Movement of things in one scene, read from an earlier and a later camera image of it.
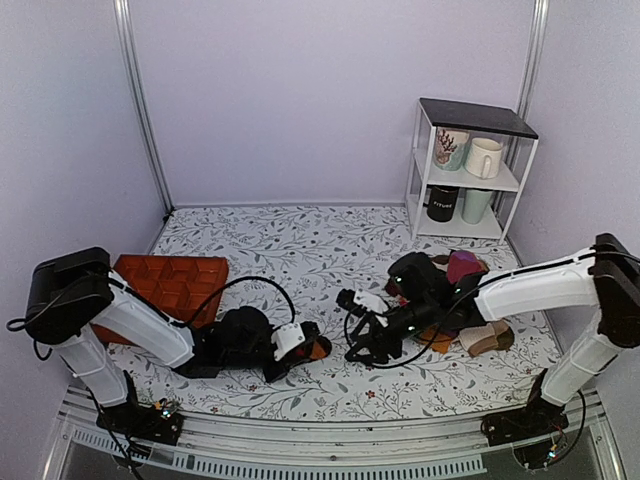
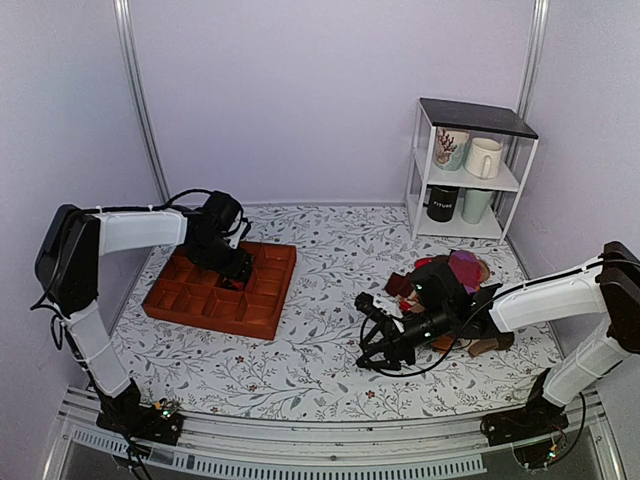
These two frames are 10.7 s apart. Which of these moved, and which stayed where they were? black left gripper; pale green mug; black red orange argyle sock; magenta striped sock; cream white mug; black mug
Moved: black left gripper; black red orange argyle sock
Stayed: pale green mug; cream white mug; magenta striped sock; black mug
